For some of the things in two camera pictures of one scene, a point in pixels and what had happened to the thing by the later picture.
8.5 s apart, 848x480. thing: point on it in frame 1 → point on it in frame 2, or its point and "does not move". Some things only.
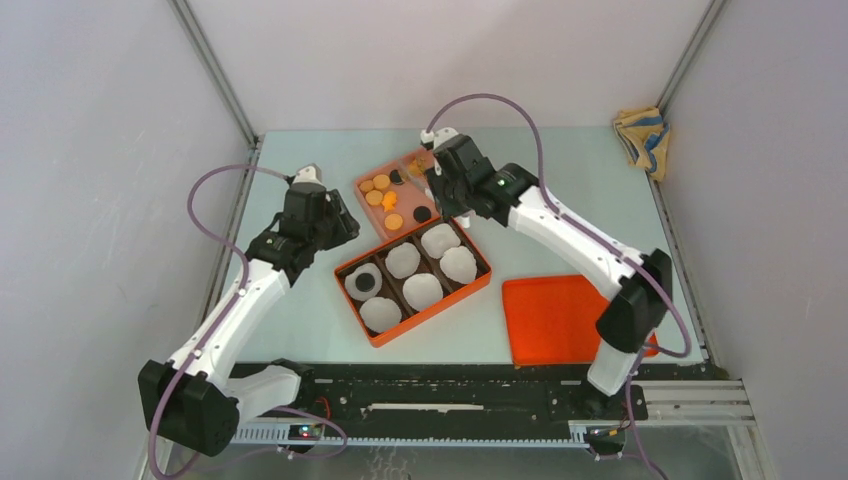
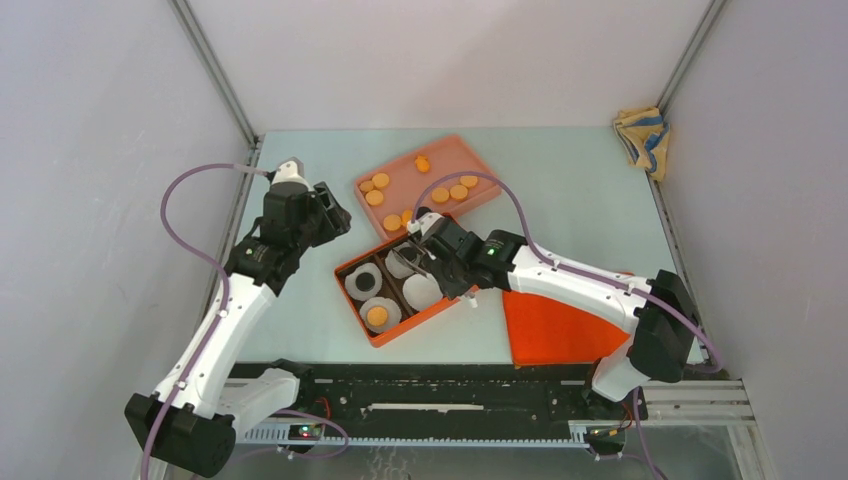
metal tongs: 420,167 → 396,251
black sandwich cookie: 395,177 → 410,253
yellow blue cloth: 644,136 does not move
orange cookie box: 399,285 does not move
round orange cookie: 393,221 does not move
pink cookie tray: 398,195 does not move
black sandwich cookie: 365,282 does not move
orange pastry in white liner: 378,313 does not move
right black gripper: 438,183 → 436,248
